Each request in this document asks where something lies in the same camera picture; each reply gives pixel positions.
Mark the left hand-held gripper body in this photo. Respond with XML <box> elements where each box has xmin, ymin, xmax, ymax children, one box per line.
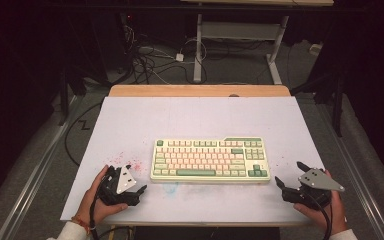
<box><xmin>96</xmin><ymin>164</ymin><xmax>141</xmax><ymax>207</ymax></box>

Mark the left hand-held gripper black cable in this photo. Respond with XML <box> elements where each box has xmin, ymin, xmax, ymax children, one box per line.
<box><xmin>89</xmin><ymin>188</ymin><xmax>102</xmax><ymax>240</ymax></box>

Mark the orange bracelet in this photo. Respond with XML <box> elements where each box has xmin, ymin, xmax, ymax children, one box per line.
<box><xmin>70</xmin><ymin>216</ymin><xmax>91</xmax><ymax>235</ymax></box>

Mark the tangle of floor cables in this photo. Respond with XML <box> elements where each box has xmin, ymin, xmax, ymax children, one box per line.
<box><xmin>121</xmin><ymin>19</ymin><xmax>209</xmax><ymax>86</ymax></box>

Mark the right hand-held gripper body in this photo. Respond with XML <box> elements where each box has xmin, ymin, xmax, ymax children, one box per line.
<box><xmin>282</xmin><ymin>167</ymin><xmax>346</xmax><ymax>211</ymax></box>

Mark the hand-held gripper black cable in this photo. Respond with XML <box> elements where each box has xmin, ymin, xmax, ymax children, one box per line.
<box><xmin>300</xmin><ymin>191</ymin><xmax>334</xmax><ymax>240</ymax></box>
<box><xmin>89</xmin><ymin>188</ymin><xmax>102</xmax><ymax>240</ymax></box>

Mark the person's right hand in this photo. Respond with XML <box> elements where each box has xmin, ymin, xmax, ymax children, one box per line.
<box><xmin>293</xmin><ymin>169</ymin><xmax>348</xmax><ymax>236</ymax></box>

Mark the person's left hand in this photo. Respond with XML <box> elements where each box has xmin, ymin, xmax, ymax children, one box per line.
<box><xmin>75</xmin><ymin>164</ymin><xmax>130</xmax><ymax>230</ymax></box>

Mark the black floor cable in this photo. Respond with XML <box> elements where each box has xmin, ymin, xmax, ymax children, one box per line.
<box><xmin>63</xmin><ymin>101</ymin><xmax>104</xmax><ymax>168</ymax></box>

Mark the aluminium floor rail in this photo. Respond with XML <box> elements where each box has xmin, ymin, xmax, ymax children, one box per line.
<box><xmin>315</xmin><ymin>99</ymin><xmax>384</xmax><ymax>240</ymax></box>
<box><xmin>0</xmin><ymin>95</ymin><xmax>83</xmax><ymax>240</ymax></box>

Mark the white metal desk frame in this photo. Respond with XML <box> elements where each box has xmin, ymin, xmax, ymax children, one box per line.
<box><xmin>192</xmin><ymin>13</ymin><xmax>290</xmax><ymax>86</ymax></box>

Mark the wooden table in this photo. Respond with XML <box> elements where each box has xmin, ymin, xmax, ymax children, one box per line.
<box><xmin>107</xmin><ymin>84</ymin><xmax>312</xmax><ymax>229</ymax></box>

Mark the right hand-held gripper black cable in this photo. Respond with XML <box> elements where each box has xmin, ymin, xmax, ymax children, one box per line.
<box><xmin>300</xmin><ymin>191</ymin><xmax>334</xmax><ymax>240</ymax></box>

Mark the green and cream keyboard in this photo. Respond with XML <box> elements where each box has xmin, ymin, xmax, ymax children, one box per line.
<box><xmin>150</xmin><ymin>136</ymin><xmax>272</xmax><ymax>185</ymax></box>

